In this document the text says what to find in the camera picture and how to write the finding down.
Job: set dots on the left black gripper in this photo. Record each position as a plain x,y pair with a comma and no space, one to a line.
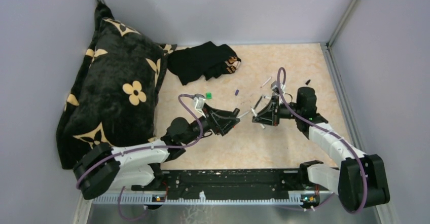
211,122

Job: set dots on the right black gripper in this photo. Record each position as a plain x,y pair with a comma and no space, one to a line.
268,115

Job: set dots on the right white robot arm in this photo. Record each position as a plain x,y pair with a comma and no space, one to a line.
359,179

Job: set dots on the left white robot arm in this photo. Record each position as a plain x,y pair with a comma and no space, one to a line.
106,168

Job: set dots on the black thin pen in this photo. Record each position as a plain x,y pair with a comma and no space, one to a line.
258,102

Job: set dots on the black green highlighter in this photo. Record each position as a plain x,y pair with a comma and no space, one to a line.
236,111

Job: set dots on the green small cap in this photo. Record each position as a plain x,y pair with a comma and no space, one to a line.
208,96

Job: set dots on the black folded cloth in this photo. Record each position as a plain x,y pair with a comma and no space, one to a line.
208,60

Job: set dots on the black floral plush pillow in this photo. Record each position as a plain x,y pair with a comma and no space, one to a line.
115,93

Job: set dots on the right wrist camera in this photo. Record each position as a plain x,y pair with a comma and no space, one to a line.
278,89

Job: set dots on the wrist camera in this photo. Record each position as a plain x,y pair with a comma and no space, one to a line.
278,89
199,102

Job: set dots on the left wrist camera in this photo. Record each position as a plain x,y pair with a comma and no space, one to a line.
199,102

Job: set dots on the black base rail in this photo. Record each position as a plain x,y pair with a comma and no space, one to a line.
262,186

